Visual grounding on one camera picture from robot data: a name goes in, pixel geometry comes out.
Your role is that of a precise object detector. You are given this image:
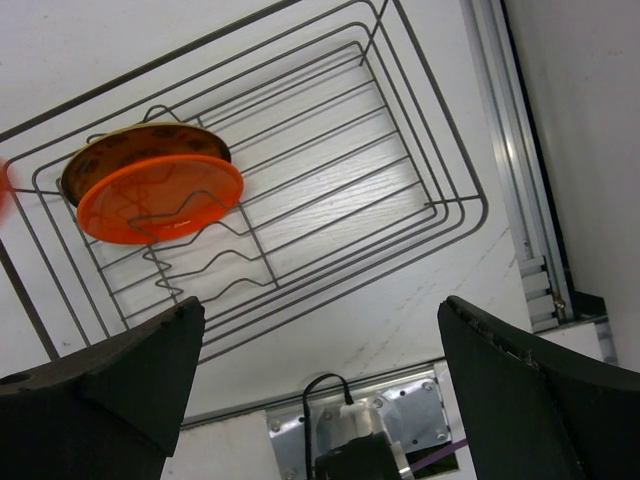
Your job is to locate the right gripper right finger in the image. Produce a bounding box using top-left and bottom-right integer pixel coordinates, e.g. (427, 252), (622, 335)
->
(437, 296), (639, 479)

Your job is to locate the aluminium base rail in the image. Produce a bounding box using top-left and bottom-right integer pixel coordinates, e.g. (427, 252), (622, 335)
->
(179, 0), (621, 480)

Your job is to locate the metal wire dish rack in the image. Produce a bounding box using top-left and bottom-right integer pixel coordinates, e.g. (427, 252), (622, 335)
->
(1, 1), (489, 369)

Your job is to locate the orange plastic plate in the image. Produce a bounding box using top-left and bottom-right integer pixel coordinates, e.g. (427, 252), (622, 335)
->
(76, 154), (244, 245)
(0, 159), (13, 219)

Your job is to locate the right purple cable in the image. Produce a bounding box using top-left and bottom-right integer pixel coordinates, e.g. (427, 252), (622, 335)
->
(412, 438), (471, 471)

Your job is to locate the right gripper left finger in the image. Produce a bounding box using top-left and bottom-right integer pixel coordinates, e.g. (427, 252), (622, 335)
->
(1, 297), (204, 479)

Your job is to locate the yellow brown plate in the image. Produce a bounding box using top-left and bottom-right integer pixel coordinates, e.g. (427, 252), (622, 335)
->
(60, 122), (231, 206)

